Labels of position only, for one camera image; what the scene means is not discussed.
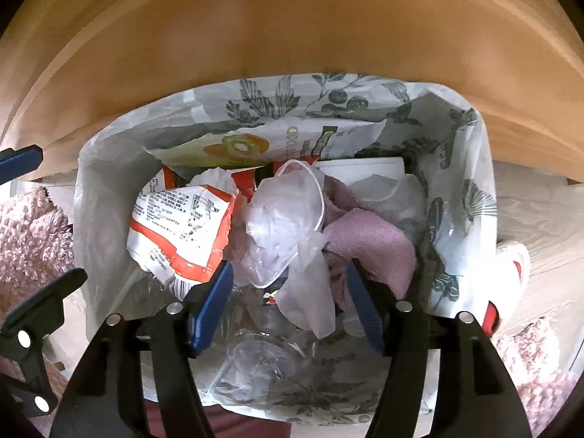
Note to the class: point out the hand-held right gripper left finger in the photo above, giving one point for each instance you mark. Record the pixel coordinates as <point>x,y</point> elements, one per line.
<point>212,305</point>

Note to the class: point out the orange snack bag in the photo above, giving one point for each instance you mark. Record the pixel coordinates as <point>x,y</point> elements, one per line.
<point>182,219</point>

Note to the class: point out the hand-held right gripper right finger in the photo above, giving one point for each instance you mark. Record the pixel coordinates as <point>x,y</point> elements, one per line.
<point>365,310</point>

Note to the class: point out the person's right leg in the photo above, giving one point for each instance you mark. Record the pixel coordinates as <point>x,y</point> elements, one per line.
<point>538,365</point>

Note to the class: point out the person's right red sock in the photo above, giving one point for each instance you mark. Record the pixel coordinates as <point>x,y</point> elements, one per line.
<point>489,317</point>

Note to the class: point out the green yellow paper package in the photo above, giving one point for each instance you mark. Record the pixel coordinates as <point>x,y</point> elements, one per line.
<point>237,146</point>

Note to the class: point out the person's maroon garment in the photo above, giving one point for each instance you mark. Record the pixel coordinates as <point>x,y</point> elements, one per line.
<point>237,426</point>

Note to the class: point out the leaf print trash bag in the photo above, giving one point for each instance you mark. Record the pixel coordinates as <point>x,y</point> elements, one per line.
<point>205,109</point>

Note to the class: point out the translucent plastic bag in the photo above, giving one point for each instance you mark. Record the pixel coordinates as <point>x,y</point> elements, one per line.
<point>273,237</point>

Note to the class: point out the white milk carton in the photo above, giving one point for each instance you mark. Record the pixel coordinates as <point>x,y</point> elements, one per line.
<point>365,166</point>

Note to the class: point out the wooden bed frame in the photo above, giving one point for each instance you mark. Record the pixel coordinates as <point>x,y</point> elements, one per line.
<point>292,32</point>

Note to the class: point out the purple towel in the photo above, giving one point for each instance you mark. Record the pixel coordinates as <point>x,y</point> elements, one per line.
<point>374,242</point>

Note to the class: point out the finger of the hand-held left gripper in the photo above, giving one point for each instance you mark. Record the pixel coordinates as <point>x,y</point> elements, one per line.
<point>18,158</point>
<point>41,303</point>

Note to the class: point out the clear plastic container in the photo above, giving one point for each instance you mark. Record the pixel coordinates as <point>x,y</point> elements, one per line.
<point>260,356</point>

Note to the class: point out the person's right white slipper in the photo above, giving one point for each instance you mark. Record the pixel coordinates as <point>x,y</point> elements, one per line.
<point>513,255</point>

